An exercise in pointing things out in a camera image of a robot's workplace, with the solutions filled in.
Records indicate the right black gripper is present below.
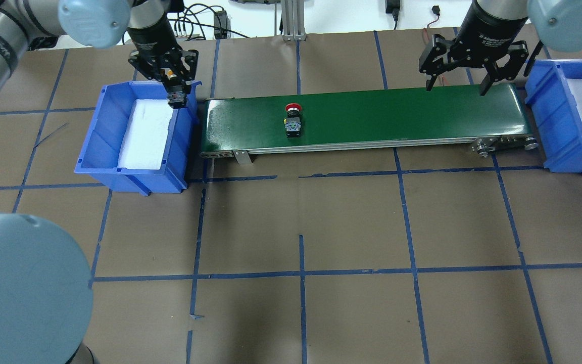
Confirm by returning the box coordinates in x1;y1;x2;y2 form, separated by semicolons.
419;15;529;96

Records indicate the black power adapter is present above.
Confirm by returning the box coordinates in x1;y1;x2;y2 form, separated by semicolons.
213;10;231;39

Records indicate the green conveyor belt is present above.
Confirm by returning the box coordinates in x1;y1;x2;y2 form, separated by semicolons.
200;83;539;160

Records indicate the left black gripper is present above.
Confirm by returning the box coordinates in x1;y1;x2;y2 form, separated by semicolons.
128;30;199;107

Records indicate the aluminium frame post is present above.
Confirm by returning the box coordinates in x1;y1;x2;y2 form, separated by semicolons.
281;0;307;41

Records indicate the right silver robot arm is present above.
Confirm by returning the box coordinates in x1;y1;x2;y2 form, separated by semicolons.
418;1;582;95

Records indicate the yellow push button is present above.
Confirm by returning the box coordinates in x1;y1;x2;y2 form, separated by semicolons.
163;70;187;110

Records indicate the white foam pad source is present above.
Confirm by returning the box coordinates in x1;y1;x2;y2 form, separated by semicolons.
118;99;173;170

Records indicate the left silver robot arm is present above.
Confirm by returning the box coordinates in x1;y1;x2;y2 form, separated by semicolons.
0;1;99;363

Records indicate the red push button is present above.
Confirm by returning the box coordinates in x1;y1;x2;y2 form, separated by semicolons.
283;102;302;138

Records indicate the source blue plastic bin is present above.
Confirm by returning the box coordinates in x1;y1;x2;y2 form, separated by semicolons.
74;81;199;196

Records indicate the destination blue plastic bin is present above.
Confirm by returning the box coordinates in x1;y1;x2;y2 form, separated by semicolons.
525;59;582;173

